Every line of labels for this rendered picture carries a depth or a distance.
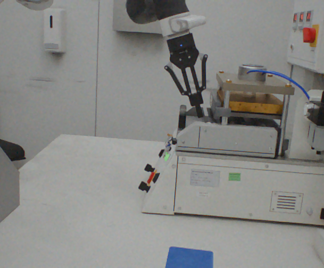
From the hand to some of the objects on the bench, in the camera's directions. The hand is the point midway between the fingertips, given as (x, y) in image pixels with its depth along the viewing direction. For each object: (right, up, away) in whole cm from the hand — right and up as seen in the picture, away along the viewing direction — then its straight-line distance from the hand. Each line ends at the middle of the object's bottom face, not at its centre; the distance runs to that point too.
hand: (197, 105), depth 122 cm
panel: (-16, -25, +7) cm, 30 cm away
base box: (+12, -28, +4) cm, 31 cm away
